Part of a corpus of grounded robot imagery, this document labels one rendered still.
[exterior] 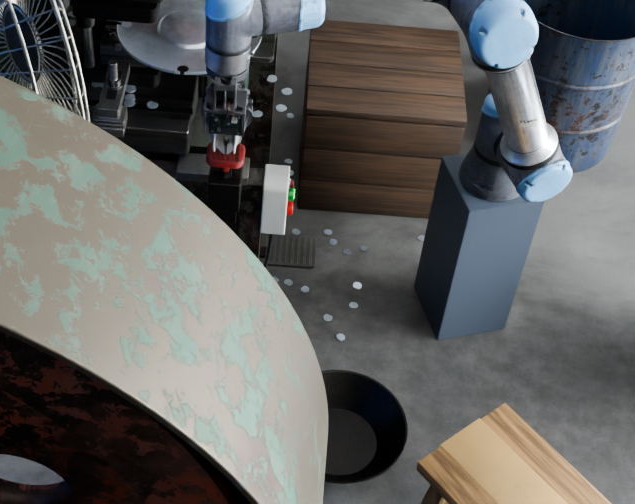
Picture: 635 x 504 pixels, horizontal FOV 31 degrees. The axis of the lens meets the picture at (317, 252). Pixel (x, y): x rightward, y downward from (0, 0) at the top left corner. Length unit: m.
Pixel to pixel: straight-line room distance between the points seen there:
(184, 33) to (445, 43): 1.00
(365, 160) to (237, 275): 2.17
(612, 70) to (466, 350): 0.84
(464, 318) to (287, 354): 1.97
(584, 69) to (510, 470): 1.24
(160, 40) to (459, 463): 1.01
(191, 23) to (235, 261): 1.58
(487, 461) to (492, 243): 0.58
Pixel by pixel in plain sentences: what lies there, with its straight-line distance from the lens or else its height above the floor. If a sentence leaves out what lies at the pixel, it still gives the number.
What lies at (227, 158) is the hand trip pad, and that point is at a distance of 2.09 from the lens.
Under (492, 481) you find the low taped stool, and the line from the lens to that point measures 2.22.
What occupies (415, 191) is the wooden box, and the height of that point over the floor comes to 0.10.
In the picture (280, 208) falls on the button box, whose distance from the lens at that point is 2.26.
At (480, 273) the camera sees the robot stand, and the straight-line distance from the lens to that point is 2.68.
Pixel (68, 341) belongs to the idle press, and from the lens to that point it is 0.66.
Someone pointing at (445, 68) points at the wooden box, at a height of 0.35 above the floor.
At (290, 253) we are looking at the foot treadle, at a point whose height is 0.16.
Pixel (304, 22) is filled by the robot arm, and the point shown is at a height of 1.07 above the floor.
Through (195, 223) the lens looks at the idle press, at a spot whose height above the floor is 1.61.
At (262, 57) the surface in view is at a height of 0.78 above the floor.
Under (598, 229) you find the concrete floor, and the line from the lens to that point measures 3.21.
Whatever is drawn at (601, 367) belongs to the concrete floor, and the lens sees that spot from 2.89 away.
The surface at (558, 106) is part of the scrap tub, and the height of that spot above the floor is 0.25.
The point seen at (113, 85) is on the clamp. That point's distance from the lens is 2.24.
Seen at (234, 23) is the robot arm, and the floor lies 1.09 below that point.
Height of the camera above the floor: 2.17
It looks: 47 degrees down
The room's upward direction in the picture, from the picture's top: 7 degrees clockwise
